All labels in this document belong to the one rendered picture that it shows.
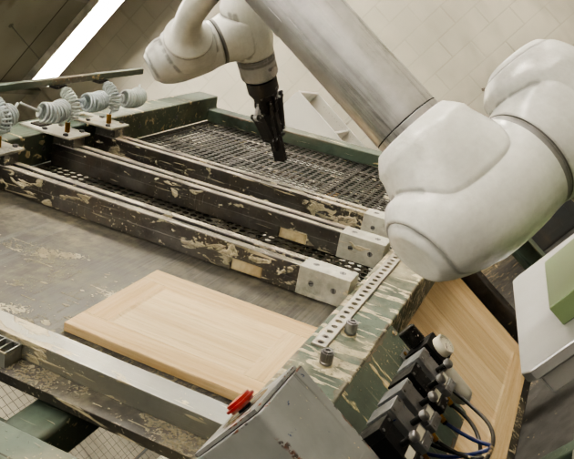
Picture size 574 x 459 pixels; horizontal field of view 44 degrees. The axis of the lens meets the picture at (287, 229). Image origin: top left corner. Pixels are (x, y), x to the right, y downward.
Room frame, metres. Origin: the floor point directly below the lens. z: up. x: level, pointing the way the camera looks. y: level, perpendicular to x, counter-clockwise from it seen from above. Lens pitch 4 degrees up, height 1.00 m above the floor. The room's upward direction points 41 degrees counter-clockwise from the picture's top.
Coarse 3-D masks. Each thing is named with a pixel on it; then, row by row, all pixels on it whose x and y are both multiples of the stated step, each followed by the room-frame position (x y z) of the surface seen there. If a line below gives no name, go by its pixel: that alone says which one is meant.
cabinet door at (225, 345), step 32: (128, 288) 1.49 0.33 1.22; (160, 288) 1.51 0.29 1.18; (192, 288) 1.54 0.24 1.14; (96, 320) 1.34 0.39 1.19; (128, 320) 1.37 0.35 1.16; (160, 320) 1.40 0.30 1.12; (192, 320) 1.42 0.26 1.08; (224, 320) 1.45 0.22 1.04; (256, 320) 1.47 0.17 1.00; (288, 320) 1.49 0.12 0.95; (128, 352) 1.28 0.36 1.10; (160, 352) 1.29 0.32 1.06; (192, 352) 1.31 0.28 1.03; (224, 352) 1.33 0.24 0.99; (256, 352) 1.35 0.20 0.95; (288, 352) 1.37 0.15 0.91; (224, 384) 1.23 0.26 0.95; (256, 384) 1.25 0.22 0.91
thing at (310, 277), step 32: (0, 160) 1.87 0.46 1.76; (32, 192) 1.85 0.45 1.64; (64, 192) 1.82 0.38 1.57; (96, 192) 1.83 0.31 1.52; (128, 224) 1.77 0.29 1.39; (160, 224) 1.74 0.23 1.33; (192, 224) 1.75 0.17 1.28; (192, 256) 1.73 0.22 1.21; (224, 256) 1.70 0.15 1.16; (256, 256) 1.67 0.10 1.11; (288, 256) 1.68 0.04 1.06; (288, 288) 1.66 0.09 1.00; (320, 288) 1.63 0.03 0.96; (352, 288) 1.63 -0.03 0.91
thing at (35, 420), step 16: (224, 160) 2.91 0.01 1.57; (256, 160) 2.92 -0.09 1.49; (112, 192) 2.22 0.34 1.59; (368, 192) 2.63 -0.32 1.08; (16, 416) 1.14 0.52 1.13; (32, 416) 1.14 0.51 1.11; (48, 416) 1.15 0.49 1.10; (64, 416) 1.16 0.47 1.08; (32, 432) 1.11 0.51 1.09; (48, 432) 1.12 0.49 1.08; (64, 432) 1.16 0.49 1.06; (80, 432) 1.21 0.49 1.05; (64, 448) 1.17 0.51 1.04
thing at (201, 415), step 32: (0, 320) 1.24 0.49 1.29; (32, 352) 1.21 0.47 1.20; (64, 352) 1.19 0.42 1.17; (96, 352) 1.21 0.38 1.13; (96, 384) 1.17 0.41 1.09; (128, 384) 1.15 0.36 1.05; (160, 384) 1.16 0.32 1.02; (160, 416) 1.14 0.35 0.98; (192, 416) 1.12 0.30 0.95; (224, 416) 1.12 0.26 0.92
